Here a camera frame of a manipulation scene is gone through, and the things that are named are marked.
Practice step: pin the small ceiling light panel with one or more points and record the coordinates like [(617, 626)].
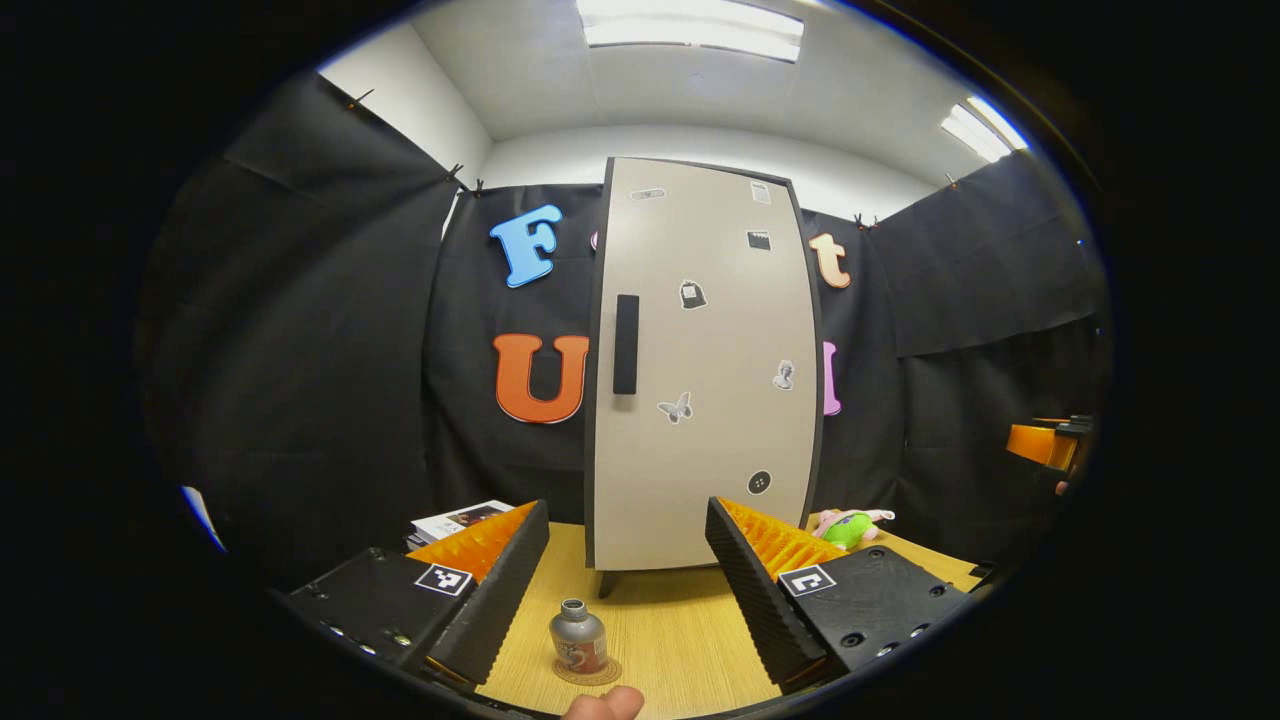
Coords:
[(985, 128)]

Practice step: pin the dark grey cabinet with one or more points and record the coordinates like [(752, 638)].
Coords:
[(607, 583)]

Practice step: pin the long ceiling light panel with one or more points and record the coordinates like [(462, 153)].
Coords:
[(690, 28)]

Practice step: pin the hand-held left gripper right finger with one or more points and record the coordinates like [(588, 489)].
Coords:
[(760, 600)]

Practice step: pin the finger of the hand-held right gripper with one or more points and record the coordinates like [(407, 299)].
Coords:
[(1040, 445)]

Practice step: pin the pink green plush toy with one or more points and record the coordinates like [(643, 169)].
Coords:
[(848, 528)]

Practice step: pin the white sheet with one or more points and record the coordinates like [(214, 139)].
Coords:
[(200, 515)]

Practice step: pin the white cover book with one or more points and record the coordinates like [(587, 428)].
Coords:
[(455, 520)]

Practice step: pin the silver bottle with pink label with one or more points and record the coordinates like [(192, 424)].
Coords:
[(578, 635)]

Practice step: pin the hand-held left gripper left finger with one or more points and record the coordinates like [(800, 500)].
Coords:
[(500, 600)]

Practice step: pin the round brown coaster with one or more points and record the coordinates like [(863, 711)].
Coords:
[(612, 672)]

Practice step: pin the black backdrop cloth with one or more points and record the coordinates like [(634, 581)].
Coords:
[(320, 350)]

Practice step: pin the beige cabinet door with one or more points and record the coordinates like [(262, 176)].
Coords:
[(710, 450)]

